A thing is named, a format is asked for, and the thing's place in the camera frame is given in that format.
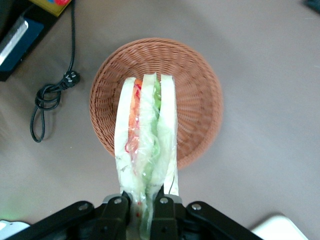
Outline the round brown wicker basket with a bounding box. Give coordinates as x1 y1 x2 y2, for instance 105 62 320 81
89 37 224 171

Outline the dark object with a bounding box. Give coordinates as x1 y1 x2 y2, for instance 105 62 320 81
303 0 320 11

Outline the white round device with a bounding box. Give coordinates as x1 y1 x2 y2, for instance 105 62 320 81
0 219 31 240

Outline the black power cable with plug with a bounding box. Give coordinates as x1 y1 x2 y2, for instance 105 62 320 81
29 0 81 143

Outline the black sealing machine yellow panel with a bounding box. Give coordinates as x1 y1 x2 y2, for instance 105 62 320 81
0 0 76 83

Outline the plastic-wrapped triangle sandwich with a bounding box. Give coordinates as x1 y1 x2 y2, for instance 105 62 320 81
114 72 180 240

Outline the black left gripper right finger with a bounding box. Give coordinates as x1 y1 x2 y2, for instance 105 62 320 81
149 184 180 240

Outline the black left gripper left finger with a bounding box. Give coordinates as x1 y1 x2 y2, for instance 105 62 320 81
82 193 132 240

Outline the white rectangular tray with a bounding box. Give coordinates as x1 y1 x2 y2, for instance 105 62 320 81
249 213 310 240

